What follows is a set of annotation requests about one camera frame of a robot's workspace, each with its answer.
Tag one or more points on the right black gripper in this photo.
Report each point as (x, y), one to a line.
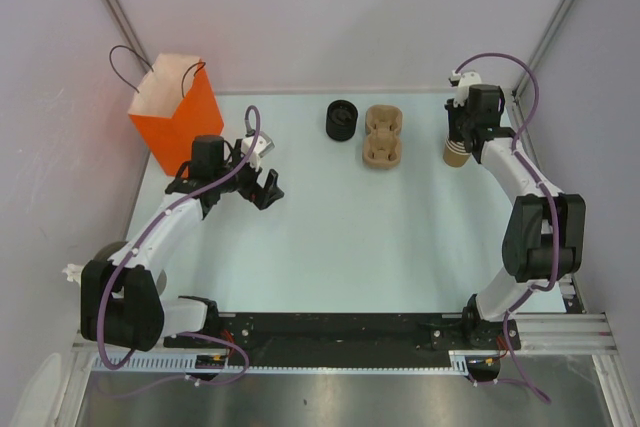
(453, 112)

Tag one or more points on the white crumpled cloth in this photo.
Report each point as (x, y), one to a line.
(73, 273)

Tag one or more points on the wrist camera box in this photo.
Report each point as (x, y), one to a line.
(462, 83)
(256, 147)

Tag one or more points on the aluminium frame rail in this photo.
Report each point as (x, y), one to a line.
(565, 334)

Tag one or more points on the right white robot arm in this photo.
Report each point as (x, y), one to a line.
(544, 237)

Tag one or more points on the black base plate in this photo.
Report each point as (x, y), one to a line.
(359, 340)

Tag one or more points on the stack of black lids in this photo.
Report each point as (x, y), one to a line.
(341, 120)

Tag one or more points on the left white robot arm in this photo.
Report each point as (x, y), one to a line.
(121, 286)

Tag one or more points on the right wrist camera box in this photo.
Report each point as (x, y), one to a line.
(462, 83)

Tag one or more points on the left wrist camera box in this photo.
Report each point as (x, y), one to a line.
(256, 147)

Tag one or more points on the orange paper bag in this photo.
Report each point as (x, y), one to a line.
(174, 103)

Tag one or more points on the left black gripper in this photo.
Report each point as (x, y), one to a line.
(261, 196)

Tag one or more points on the grey tape roll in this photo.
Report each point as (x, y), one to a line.
(107, 251)

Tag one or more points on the stack of paper cups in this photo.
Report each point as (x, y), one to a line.
(455, 154)

